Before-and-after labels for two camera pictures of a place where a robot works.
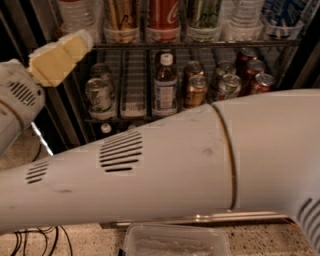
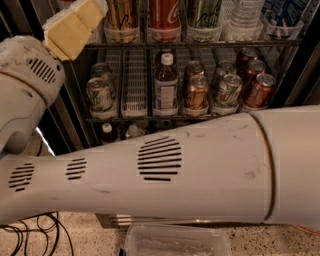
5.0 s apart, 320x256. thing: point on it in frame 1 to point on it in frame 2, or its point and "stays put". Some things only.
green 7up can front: (99, 99) stays put
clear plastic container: (174, 240) stays put
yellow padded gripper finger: (50, 64) to (66, 33)
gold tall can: (121, 21) stays put
